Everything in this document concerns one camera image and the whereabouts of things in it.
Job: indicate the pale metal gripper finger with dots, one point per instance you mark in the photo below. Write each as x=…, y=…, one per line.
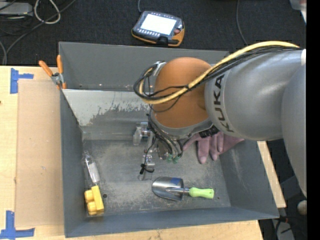
x=140, y=135
x=148, y=162

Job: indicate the grey metal bin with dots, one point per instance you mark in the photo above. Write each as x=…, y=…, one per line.
x=130, y=204

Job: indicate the yellow toy building block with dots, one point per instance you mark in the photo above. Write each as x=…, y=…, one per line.
x=96, y=201

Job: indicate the brown cardboard board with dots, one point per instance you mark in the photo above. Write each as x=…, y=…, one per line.
x=37, y=154

